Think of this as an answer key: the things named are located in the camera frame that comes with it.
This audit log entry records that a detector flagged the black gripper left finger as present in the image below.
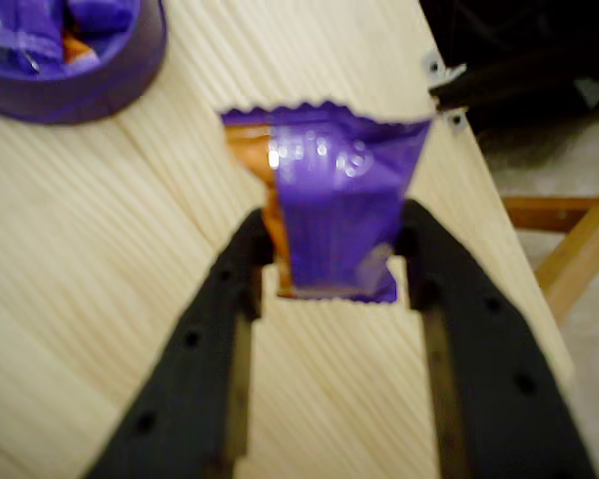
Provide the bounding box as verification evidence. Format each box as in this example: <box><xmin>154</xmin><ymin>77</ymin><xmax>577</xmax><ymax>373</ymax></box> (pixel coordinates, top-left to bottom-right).
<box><xmin>82</xmin><ymin>208</ymin><xmax>277</xmax><ymax>479</ymax></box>

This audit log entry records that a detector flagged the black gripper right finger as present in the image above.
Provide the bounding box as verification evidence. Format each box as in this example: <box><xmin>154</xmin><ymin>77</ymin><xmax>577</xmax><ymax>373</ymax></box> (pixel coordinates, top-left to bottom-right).
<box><xmin>396</xmin><ymin>199</ymin><xmax>599</xmax><ymax>479</ymax></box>

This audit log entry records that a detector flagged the purple orange candy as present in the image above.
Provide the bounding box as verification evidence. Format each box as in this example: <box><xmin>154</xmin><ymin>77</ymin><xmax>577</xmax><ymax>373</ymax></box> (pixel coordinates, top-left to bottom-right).
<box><xmin>220</xmin><ymin>99</ymin><xmax>434</xmax><ymax>304</ymax></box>
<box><xmin>0</xmin><ymin>0</ymin><xmax>66</xmax><ymax>76</ymax></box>
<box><xmin>61</xmin><ymin>34</ymin><xmax>101</xmax><ymax>70</ymax></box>

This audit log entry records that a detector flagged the purple bowl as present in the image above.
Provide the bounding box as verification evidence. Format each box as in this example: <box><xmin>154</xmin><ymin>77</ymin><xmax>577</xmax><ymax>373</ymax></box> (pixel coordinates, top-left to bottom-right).
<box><xmin>0</xmin><ymin>0</ymin><xmax>169</xmax><ymax>125</ymax></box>

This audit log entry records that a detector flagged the wooden frame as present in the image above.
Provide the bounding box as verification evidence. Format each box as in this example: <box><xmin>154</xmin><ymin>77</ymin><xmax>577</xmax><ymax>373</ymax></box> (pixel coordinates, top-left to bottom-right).
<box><xmin>501</xmin><ymin>197</ymin><xmax>599</xmax><ymax>325</ymax></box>

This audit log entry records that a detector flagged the metal mounting bracket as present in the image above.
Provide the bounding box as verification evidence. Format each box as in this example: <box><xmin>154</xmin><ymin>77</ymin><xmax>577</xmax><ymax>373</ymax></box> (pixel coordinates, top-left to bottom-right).
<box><xmin>419</xmin><ymin>48</ymin><xmax>468</xmax><ymax>136</ymax></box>

